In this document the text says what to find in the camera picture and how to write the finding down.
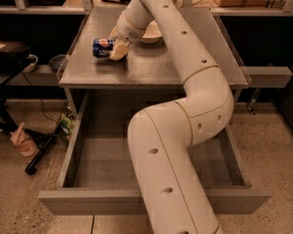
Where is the dark bowl on shelf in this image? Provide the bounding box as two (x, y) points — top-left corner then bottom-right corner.
(49, 55), (66, 71)

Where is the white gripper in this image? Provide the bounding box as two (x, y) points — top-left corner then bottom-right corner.
(108, 12), (146, 61)

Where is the blue pepsi can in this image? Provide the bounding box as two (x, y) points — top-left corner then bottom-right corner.
(93, 38), (114, 59)

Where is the black cylinder tool on floor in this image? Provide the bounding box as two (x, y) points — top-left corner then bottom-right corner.
(24, 126), (62, 176)

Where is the grey cabinet with top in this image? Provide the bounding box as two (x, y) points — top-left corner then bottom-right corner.
(60, 7), (251, 110)

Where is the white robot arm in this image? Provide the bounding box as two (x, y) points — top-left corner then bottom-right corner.
(112, 0), (233, 234)

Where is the open grey top drawer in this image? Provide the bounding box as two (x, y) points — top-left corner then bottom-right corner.
(39, 91), (272, 215)

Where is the green bottle on floor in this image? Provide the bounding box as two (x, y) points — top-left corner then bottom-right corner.
(60, 114), (72, 137)

